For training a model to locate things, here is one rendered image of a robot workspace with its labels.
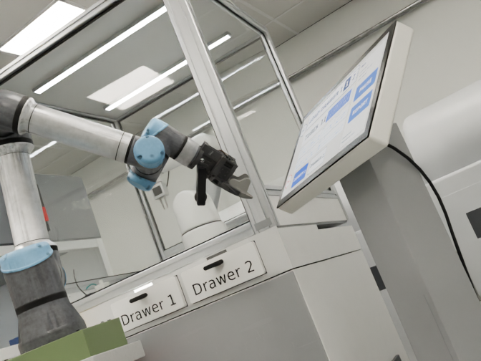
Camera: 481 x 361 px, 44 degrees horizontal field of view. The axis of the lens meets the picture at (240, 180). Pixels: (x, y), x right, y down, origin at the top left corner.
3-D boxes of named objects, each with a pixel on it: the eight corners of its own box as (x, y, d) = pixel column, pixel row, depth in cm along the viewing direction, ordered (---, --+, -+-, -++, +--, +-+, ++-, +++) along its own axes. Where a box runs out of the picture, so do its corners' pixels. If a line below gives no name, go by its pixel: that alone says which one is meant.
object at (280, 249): (293, 268, 184) (275, 225, 187) (58, 365, 221) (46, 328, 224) (361, 248, 271) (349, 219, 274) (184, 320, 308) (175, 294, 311)
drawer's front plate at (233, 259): (264, 273, 186) (252, 241, 189) (190, 304, 197) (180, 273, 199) (266, 272, 188) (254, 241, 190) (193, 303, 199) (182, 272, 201)
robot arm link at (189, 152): (173, 162, 162) (173, 155, 170) (187, 171, 163) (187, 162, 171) (188, 140, 160) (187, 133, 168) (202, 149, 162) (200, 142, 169)
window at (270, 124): (259, 185, 195) (172, -31, 212) (258, 186, 195) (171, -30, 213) (331, 191, 274) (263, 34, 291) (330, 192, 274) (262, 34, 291)
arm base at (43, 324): (63, 337, 124) (48, 292, 125) (6, 361, 127) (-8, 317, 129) (99, 324, 138) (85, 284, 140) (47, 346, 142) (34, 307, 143)
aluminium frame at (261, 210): (275, 225, 187) (165, -48, 209) (46, 328, 224) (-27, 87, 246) (349, 219, 274) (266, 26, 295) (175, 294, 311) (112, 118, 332)
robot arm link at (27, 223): (15, 309, 139) (-31, 97, 149) (26, 311, 153) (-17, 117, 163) (66, 294, 142) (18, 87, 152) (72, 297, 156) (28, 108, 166)
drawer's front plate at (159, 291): (185, 306, 198) (174, 276, 200) (119, 334, 208) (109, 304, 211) (187, 306, 199) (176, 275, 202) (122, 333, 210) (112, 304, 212)
